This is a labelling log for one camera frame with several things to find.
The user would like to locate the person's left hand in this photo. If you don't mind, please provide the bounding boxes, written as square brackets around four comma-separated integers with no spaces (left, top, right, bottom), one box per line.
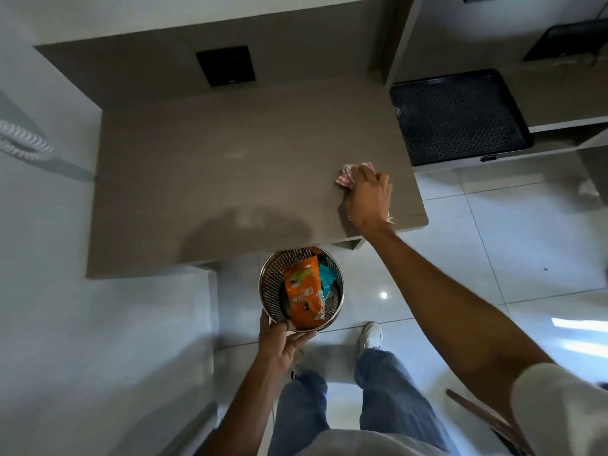
[258,310,317,372]

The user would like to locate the person's right hand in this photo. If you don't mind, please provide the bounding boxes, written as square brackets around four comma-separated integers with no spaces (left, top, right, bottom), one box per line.
[344,164,393,236]

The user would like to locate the pink checkered cloth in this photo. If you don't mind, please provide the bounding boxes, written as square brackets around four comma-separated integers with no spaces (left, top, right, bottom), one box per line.
[335,162,396,225]

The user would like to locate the metal mesh waste bin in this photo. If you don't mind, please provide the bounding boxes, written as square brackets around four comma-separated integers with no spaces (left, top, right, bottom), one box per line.
[258,247,345,333]

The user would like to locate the person's left forearm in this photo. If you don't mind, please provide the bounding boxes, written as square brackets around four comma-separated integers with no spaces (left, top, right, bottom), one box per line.
[202,353,293,456]

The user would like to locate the person's right forearm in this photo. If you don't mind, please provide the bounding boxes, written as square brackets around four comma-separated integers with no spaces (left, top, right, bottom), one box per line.
[363,222,554,423]

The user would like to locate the orange snack packet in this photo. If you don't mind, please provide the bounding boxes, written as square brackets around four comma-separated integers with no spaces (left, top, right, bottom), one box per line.
[283,255,327,330]

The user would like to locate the teal wrapper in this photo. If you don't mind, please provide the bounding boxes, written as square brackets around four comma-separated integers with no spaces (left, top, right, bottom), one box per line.
[318,264,338,300]

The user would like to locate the black textured tray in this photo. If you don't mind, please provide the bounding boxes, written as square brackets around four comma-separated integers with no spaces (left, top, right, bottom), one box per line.
[389,69,535,167]

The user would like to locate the white sneaker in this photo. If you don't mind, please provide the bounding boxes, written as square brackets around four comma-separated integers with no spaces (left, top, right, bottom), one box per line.
[359,322,384,352]

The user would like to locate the wooden desk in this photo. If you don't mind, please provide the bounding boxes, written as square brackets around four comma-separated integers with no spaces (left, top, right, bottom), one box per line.
[34,0,429,280]

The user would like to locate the blue jeans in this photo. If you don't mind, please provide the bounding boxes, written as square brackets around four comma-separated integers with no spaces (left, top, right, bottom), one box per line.
[267,349,460,456]

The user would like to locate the grey shelf unit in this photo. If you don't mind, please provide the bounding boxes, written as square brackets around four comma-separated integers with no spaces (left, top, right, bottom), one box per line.
[384,0,608,175]

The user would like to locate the black flat device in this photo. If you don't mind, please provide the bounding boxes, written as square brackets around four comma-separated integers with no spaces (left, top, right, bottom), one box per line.
[523,19,608,62]

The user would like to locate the brown wooden stick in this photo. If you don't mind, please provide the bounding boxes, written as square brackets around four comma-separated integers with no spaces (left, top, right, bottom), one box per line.
[446,389,535,456]

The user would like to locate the white shirt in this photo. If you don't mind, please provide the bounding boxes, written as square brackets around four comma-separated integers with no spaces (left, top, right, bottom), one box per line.
[295,363,608,456]

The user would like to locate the black wall socket panel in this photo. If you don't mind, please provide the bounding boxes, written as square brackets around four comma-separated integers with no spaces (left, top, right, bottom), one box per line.
[196,45,256,88]

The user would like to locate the white coiled phone cord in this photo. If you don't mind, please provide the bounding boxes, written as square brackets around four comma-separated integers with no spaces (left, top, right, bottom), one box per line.
[0,118,54,162]

